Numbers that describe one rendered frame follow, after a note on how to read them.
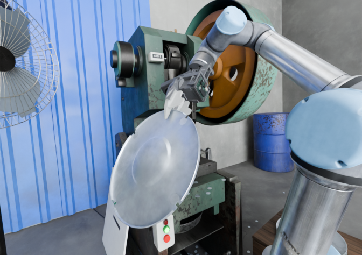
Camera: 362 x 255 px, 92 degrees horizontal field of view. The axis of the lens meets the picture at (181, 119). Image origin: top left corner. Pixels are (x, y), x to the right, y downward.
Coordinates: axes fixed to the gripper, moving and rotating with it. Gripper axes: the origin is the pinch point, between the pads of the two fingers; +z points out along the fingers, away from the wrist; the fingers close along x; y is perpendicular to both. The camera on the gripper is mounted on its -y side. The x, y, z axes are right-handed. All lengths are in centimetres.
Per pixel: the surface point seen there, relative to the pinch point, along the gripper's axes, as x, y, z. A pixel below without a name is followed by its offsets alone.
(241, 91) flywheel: 41, -3, -55
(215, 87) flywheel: 46, -27, -68
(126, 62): -6, -41, -31
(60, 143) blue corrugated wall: 35, -168, 4
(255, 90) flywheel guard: 39, 6, -52
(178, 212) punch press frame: 54, -22, 16
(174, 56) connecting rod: 8, -31, -51
